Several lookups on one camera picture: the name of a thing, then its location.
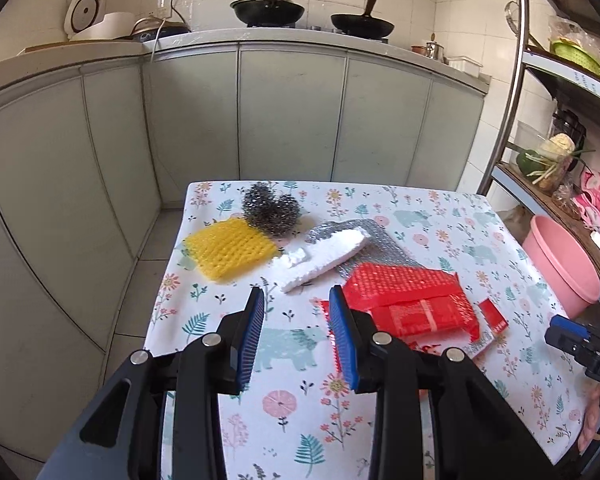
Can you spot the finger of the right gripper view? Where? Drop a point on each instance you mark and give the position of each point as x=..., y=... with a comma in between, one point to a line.
x=582, y=341

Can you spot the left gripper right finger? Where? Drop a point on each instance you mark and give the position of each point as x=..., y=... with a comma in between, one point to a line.
x=476, y=433

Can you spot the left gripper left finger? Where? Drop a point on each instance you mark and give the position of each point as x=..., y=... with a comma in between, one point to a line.
x=119, y=434

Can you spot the red white carton box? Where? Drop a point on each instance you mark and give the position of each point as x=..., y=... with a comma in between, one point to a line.
x=490, y=321

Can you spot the red plastic wrapper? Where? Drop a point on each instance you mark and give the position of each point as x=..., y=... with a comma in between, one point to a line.
x=408, y=301

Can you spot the silver mesh scouring cloth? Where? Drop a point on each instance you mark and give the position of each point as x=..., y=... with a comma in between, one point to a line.
x=380, y=248

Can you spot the kitchen counter cabinets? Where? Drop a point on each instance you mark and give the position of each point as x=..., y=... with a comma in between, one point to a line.
x=100, y=142

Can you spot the person's right hand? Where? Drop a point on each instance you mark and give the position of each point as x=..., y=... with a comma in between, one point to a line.
x=591, y=420

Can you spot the pink plastic bucket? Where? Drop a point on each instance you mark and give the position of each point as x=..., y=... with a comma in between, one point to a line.
x=563, y=263

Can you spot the bag of brown food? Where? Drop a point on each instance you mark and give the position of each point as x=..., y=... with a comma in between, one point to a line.
x=562, y=198

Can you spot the floral bear tablecloth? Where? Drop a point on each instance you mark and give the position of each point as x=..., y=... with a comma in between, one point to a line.
x=297, y=417

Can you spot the green onions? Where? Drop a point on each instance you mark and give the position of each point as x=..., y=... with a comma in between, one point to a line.
x=538, y=166

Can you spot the cauliflower head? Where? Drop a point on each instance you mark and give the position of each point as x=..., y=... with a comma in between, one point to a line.
x=558, y=146

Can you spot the flat yellow foam net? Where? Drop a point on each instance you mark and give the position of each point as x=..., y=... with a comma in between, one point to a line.
x=226, y=249

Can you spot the black blender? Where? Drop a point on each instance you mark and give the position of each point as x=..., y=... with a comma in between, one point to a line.
x=567, y=122

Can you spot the steel wool scrubber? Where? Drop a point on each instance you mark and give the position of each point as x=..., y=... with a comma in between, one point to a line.
x=275, y=216

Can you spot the green plastic colander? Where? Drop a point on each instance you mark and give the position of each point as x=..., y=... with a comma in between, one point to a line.
x=573, y=53

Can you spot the steel kettle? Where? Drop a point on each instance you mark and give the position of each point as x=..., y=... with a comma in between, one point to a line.
x=431, y=49

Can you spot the black frying pan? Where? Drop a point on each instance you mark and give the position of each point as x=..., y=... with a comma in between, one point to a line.
x=363, y=25

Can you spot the white rice cooker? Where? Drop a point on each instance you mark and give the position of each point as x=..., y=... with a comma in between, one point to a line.
x=87, y=20

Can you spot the black wok with lid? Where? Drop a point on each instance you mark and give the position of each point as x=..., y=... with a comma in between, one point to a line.
x=267, y=13

